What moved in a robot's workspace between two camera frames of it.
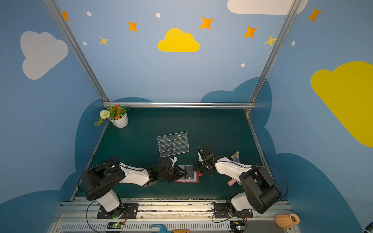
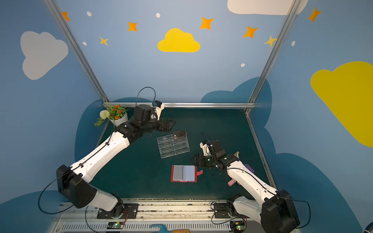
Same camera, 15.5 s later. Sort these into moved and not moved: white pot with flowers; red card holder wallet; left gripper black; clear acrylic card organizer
Moved: left gripper black
Not moved: red card holder wallet; white pot with flowers; clear acrylic card organizer
